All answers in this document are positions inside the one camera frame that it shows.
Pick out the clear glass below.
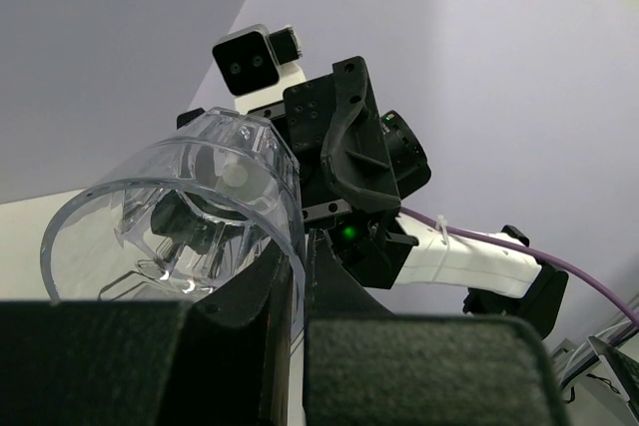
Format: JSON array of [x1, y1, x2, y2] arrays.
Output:
[[40, 108, 306, 335]]

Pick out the aluminium mounting rail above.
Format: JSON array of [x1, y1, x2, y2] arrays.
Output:
[[550, 319, 638, 405]]

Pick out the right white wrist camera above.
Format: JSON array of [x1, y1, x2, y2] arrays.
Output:
[[212, 24, 307, 114]]

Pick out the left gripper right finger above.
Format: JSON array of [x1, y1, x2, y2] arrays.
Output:
[[303, 230, 569, 425]]

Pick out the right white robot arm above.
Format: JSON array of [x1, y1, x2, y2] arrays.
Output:
[[218, 54, 568, 336]]

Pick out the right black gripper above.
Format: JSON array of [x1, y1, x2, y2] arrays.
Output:
[[176, 56, 401, 221]]

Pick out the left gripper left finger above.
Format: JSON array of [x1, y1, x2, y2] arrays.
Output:
[[1, 243, 293, 425]]

